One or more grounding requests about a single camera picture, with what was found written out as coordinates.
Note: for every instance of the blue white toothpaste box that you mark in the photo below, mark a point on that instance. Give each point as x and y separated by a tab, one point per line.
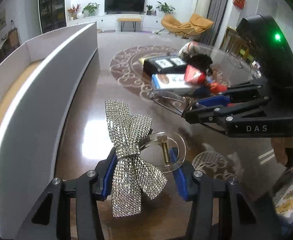
172	83

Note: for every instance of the gold cosmetic tube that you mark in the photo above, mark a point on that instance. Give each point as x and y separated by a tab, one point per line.
142	60

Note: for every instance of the green potted plant left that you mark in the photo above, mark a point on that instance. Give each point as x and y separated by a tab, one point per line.
90	9

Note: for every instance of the wooden sideboard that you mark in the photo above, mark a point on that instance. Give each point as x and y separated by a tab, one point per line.
233	44

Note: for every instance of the green potted plant right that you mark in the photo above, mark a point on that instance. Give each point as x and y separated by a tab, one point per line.
165	8

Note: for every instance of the green potted plant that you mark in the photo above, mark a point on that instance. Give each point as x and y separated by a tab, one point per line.
90	9
165	8

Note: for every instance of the grey cardboard sorting box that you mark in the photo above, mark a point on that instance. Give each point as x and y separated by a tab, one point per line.
31	128

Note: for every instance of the silver rhinestone bow hair clip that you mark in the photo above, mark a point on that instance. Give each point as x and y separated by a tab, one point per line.
133	176

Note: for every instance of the black flat television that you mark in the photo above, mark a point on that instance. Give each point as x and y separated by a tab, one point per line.
124	6

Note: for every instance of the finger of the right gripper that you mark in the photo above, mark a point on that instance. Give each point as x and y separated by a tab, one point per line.
233	96
224	111

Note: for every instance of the red candy pouch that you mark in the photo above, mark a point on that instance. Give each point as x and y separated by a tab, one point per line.
200	79

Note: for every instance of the person's right hand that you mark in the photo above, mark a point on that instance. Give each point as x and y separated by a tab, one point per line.
283	150

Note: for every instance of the small potted plant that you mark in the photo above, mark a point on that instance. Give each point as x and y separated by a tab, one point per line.
149	9

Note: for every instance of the white tv console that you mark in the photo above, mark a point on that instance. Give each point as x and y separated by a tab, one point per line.
122	22

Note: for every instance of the white knit glove orange cuff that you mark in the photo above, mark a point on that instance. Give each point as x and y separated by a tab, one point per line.
190	49

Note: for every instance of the grey curtain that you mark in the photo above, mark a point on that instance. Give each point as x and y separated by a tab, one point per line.
215	14

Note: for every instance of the dark glass display cabinet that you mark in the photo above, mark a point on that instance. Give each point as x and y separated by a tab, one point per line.
52	14

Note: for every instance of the orange lounge chair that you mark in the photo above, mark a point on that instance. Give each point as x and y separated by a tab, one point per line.
194	27

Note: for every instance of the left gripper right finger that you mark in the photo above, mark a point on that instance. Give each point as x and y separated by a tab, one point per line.
223	210

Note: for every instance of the black box with white labels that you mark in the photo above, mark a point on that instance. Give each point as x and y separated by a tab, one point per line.
164	65

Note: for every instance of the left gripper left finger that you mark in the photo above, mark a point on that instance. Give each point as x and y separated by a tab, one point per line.
49	218

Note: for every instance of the red flower vase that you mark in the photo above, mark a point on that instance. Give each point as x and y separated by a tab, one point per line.
73	11

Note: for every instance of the black knitted cloth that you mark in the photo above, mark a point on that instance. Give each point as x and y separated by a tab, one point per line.
202	62

